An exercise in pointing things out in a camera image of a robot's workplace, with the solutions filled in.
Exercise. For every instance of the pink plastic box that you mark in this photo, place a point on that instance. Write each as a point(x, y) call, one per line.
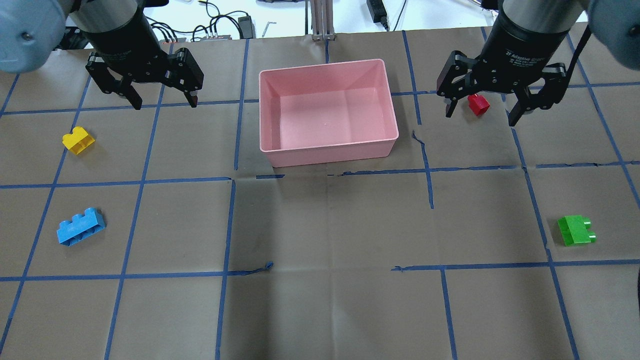
point(324, 113)

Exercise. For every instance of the red block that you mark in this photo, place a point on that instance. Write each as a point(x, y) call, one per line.
point(478, 104)

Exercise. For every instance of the green block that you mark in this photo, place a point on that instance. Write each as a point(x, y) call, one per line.
point(576, 230)

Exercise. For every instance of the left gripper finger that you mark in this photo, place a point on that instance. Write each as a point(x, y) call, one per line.
point(126, 90)
point(191, 96)

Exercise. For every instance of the blue block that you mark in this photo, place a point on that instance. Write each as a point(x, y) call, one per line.
point(80, 227)

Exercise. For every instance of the usb hub with cables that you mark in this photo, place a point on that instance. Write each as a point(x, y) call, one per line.
point(167, 37)

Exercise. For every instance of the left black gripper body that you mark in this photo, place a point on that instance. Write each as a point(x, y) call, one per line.
point(121, 41)

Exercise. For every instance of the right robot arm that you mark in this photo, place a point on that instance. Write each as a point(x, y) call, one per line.
point(615, 23)

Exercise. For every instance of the yellow block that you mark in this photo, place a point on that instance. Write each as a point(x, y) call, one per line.
point(78, 140)

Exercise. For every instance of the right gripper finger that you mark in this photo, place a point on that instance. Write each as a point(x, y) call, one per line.
point(526, 102)
point(450, 106)

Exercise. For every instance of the small black power adapter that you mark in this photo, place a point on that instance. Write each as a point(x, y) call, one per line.
point(246, 26)

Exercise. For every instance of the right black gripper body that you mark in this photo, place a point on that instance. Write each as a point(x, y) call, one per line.
point(526, 42)

